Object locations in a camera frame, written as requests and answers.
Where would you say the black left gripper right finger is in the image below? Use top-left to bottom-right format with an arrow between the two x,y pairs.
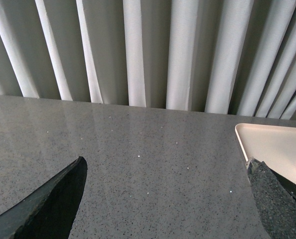
246,157 -> 296,239

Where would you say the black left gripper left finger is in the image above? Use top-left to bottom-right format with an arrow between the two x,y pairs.
0,157 -> 87,239

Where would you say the beige rectangular tray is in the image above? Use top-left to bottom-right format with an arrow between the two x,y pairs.
235,123 -> 296,184

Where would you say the white pleated curtain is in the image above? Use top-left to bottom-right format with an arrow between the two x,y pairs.
0,0 -> 296,120

